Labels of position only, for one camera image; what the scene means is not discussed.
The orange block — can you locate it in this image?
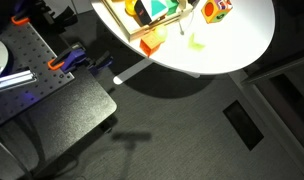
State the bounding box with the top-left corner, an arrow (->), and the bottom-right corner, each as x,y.
139,30 -> 163,58

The wooden tray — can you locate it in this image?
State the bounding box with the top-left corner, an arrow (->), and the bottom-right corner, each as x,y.
101,0 -> 193,43

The green block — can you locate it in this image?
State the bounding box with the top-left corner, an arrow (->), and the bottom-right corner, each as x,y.
165,0 -> 181,16

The white table foot bar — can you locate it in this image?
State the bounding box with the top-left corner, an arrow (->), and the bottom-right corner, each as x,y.
112,57 -> 155,85

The yellow ball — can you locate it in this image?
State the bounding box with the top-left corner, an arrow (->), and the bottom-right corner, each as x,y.
153,24 -> 170,43

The dark purple clamp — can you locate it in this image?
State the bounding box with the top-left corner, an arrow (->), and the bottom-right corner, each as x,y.
87,50 -> 115,76

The light green triangular piece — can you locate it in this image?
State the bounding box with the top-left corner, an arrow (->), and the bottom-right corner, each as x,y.
187,31 -> 206,52

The black white cube teal triangle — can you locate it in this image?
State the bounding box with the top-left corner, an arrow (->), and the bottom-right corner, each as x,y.
134,0 -> 170,27

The black table plate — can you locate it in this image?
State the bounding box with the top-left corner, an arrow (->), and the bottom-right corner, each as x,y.
0,68 -> 118,178

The black floor hatch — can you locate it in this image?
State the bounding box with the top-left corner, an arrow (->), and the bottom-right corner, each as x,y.
222,99 -> 265,152

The orange multicoloured shape sorter cube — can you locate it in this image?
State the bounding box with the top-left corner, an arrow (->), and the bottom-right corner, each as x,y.
200,0 -> 234,25

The black clamp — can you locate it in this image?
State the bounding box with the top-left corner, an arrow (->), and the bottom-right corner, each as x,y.
53,5 -> 79,32

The black perforated breadboard plate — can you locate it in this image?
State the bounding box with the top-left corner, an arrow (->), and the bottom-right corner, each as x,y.
0,15 -> 76,130

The dark cabinet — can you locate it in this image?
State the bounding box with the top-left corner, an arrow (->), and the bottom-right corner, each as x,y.
241,46 -> 304,158

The gray metal table leg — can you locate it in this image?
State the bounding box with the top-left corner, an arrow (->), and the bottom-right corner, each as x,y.
0,133 -> 34,180

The yellow ring toy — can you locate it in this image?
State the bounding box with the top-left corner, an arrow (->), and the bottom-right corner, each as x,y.
124,0 -> 140,17

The purple clamp orange handle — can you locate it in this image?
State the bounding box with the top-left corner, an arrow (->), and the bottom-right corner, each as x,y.
10,0 -> 50,26
47,46 -> 88,73

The aluminium extrusion rail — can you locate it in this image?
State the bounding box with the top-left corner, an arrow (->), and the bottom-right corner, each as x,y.
0,68 -> 38,93

